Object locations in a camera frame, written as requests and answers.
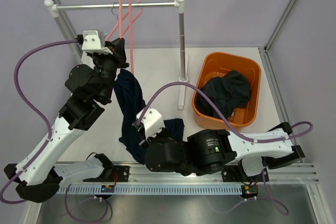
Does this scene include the purple floor cable right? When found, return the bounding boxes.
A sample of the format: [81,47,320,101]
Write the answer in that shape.
[207,168,289,216]

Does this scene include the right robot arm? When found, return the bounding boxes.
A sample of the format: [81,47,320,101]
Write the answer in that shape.
[138,123,305,180]

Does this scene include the dark green shorts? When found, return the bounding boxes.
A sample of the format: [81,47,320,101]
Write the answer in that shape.
[201,70,250,118]

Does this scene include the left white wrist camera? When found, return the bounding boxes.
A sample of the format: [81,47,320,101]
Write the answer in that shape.
[76,30,112,57]

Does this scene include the orange plastic basket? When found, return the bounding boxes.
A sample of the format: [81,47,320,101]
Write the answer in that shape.
[197,52,261,131]

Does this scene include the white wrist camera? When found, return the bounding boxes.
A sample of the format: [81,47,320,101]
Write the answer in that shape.
[76,30,112,57]
[133,108,165,140]

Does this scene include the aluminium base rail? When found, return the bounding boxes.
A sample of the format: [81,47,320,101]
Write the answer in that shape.
[52,161,320,184]

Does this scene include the pink hanger with navy shorts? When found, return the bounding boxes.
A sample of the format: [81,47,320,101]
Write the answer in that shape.
[118,0,134,74]

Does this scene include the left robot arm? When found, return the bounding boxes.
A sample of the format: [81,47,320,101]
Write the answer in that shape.
[4,38,128,203]

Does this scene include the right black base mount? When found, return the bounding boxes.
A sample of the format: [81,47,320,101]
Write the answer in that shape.
[220,165,269,185]

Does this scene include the navy blue shorts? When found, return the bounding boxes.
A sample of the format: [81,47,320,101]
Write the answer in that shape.
[113,69,184,164]

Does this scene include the purple floor cable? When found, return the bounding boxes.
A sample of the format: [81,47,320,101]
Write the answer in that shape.
[207,168,289,216]
[64,184,114,222]

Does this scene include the pink hanger with green shorts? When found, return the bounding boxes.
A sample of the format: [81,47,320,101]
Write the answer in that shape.
[104,0,144,41]

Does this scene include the white slotted cable duct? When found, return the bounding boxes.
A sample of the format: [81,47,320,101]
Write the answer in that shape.
[57,184,242,195]

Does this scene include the purple floor cable left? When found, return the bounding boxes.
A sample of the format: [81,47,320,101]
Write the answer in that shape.
[64,184,114,222]

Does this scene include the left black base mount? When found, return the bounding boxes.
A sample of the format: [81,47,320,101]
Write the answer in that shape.
[102,165,130,183]

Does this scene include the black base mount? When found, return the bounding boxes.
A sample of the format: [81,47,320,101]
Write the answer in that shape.
[102,165,130,183]
[220,165,269,185]

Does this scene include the metal clothes rack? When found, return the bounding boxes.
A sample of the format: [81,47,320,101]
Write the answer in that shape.
[44,0,188,110]

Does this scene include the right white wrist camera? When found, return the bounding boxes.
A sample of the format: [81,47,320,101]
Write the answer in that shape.
[133,108,165,140]

